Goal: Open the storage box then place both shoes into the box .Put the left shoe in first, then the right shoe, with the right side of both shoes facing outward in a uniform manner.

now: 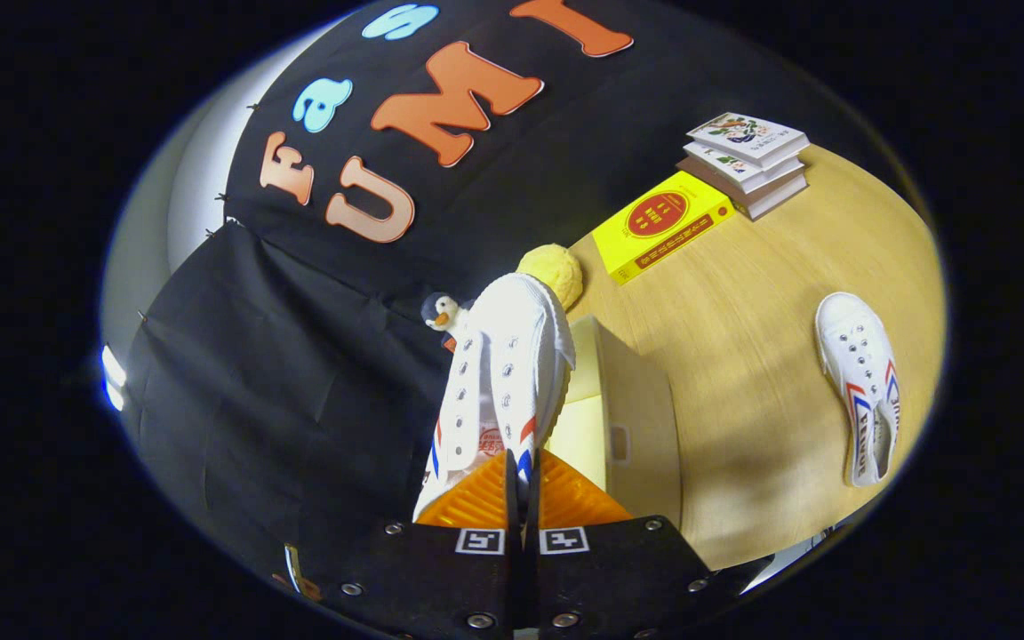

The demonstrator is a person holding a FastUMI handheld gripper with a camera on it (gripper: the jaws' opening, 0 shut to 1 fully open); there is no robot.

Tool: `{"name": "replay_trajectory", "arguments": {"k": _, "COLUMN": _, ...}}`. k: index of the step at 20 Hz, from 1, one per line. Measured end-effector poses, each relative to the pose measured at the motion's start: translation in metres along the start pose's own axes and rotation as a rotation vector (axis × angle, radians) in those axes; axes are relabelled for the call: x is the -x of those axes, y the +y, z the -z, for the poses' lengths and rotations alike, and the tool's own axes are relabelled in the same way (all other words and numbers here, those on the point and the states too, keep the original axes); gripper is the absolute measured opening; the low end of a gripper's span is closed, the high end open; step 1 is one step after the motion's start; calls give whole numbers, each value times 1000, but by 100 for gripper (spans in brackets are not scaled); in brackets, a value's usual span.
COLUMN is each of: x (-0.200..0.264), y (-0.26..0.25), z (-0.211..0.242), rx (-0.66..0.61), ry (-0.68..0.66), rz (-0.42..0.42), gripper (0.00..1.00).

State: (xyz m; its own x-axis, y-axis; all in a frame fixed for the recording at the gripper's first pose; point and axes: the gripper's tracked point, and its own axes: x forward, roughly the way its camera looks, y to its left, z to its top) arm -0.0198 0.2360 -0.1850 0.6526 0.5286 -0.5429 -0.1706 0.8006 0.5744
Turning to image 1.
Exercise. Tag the yellow book with red circle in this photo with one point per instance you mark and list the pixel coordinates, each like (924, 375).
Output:
(654, 222)

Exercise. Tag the beige fabric storage box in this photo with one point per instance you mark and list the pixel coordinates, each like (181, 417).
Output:
(636, 418)

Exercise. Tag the penguin plush toy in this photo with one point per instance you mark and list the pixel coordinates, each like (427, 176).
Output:
(438, 313)

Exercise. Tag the yellow plush ball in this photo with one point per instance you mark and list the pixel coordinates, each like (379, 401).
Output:
(556, 267)

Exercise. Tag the white floral cover book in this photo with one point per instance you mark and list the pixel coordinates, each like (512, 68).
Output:
(743, 133)

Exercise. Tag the white canvas shoe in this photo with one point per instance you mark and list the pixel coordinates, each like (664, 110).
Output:
(512, 356)
(859, 373)

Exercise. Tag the ceiling light panel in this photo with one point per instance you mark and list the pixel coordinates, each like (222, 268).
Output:
(112, 369)

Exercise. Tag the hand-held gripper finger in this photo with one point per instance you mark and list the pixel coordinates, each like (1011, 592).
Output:
(510, 498)
(532, 502)

